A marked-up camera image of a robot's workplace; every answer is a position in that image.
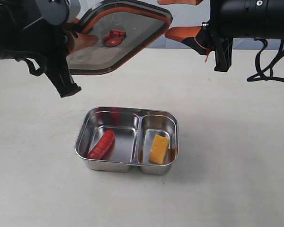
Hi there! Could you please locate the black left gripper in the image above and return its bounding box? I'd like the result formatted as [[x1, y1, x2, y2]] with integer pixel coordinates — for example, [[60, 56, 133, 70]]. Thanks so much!
[[16, 20, 98, 98]]

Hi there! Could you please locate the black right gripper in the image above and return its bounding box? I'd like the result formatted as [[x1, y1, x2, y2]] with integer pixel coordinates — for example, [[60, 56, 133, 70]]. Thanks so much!
[[157, 0, 232, 72]]

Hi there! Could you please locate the dark transparent lunch box lid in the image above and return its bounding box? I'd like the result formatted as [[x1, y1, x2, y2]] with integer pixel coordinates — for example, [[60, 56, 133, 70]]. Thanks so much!
[[67, 0, 172, 75]]

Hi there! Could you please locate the red toy sausage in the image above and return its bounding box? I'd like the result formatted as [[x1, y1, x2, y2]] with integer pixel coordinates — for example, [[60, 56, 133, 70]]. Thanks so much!
[[86, 130, 115, 159]]

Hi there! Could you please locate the yellow toy cheese wedge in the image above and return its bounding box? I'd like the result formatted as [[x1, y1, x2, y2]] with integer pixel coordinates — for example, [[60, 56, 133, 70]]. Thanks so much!
[[149, 134, 169, 165]]

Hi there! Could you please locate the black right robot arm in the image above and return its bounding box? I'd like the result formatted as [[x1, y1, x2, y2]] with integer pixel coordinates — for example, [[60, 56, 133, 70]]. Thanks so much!
[[165, 0, 284, 72]]

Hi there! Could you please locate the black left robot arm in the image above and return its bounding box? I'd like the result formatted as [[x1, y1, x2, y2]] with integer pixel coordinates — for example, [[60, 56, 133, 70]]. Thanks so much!
[[0, 0, 98, 97]]

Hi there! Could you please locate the stainless steel lunch box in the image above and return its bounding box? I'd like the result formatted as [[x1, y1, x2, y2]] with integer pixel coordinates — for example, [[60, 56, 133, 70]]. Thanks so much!
[[75, 107, 179, 175]]

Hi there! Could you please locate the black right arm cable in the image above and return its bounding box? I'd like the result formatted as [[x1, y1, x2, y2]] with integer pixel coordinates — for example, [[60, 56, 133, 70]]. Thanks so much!
[[247, 37, 284, 83]]

